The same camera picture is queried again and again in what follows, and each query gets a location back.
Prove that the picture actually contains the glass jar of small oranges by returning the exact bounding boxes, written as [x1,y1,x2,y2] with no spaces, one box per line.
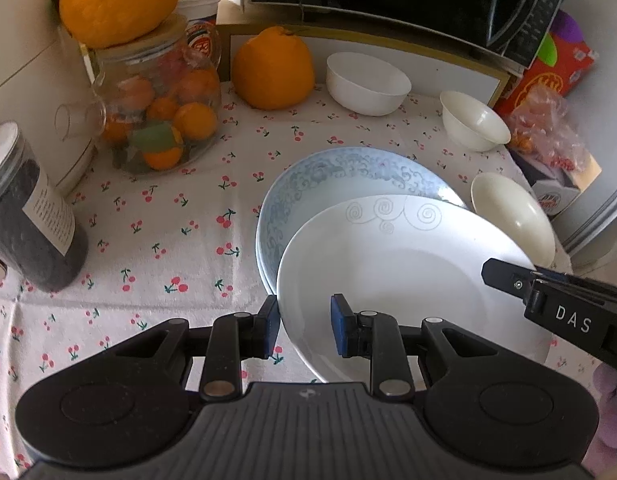
[56,15,223,176]

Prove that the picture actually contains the red cardboard box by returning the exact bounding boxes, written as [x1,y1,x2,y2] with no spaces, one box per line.
[499,30,600,111]

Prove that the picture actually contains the stack of paper cups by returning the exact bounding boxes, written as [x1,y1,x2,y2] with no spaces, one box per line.
[176,0,223,73]

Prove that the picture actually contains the white plate with swirl pattern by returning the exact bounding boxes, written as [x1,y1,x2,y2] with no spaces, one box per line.
[276,194,554,386]

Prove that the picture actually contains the blue patterned plate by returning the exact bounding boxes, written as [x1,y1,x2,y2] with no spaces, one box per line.
[257,250,284,297]
[255,147,470,296]

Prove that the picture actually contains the green plastic object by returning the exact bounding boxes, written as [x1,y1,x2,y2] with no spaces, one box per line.
[536,32,559,68]

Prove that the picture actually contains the cherry print tablecloth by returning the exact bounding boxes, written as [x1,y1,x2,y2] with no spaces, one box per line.
[0,75,574,480]

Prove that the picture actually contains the white kitchen appliance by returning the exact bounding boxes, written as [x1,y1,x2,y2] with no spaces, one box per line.
[0,0,102,196]

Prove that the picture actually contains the silver refrigerator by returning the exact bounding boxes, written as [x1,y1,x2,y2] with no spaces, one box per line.
[559,0,617,266]

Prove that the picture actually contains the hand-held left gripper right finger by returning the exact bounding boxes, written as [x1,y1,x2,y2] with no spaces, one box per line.
[330,294,499,400]

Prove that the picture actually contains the large cream bowl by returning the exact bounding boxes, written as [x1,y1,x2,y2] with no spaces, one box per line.
[471,172,557,271]

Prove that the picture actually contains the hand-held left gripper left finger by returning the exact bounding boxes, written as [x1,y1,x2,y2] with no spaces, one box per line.
[113,295,280,405]

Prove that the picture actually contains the person's right hand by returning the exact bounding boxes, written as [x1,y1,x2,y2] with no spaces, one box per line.
[586,362,617,478]

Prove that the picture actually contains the large orange with leaves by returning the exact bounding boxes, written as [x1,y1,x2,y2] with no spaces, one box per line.
[58,0,182,50]

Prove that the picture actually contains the plastic bag of oranges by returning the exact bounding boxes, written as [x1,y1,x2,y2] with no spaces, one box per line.
[506,85,589,173]

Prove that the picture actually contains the white bowl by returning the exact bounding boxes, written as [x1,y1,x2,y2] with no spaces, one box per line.
[326,52,412,117]

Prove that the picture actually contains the small cream bowl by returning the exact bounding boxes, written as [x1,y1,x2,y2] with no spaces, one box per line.
[440,91,511,152]

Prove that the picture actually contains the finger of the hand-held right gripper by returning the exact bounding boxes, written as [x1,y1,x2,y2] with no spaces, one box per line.
[481,258,572,306]

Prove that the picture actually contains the clear jar with dark contents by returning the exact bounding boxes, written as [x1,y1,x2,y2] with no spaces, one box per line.
[0,121,89,293]

